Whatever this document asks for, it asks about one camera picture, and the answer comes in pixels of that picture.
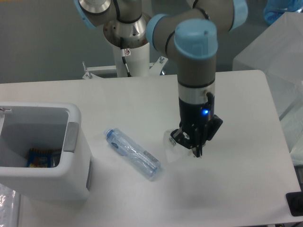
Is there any white metal base frame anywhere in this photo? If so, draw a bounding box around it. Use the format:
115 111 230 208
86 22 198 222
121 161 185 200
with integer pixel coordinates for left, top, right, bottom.
82 56 168 79

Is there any clear plastic wrapper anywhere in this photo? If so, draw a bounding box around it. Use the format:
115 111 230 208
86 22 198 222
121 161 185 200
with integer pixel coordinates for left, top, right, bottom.
163 129 192 163

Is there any blue plastic bag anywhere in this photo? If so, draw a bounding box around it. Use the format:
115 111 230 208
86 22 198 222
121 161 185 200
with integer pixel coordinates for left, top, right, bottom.
263 0 303 25

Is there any crushed clear plastic bottle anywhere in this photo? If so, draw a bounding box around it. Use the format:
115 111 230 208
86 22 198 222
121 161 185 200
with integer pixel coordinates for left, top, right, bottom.
104 128 162 181

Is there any translucent plastic box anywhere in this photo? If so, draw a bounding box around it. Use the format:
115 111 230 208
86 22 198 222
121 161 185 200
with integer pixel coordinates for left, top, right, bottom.
232 12 303 166

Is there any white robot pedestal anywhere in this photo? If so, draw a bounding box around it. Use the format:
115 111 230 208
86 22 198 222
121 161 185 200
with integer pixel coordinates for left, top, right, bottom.
111 43 150 78

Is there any clear plastic sheet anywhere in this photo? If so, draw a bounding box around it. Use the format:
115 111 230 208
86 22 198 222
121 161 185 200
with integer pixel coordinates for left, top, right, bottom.
0 184 20 227

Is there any blue yellow snack packet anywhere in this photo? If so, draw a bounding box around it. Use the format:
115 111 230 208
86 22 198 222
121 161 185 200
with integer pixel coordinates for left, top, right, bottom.
27 148 62 168

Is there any black device at table edge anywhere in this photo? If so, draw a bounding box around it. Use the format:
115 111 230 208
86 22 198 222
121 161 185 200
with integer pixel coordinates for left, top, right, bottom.
285 192 303 217

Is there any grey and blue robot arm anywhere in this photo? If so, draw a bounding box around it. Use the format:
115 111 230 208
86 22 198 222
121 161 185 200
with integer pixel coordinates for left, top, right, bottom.
74 0 248 157

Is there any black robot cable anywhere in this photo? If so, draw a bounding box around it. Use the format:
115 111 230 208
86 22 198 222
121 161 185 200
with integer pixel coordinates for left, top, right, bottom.
119 37 132 78

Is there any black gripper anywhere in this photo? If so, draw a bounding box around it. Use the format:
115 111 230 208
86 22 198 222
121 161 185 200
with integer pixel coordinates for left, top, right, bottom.
170 96 223 157

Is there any white trash can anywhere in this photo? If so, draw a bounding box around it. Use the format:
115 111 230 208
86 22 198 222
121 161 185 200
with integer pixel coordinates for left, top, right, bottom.
0 101 92 201

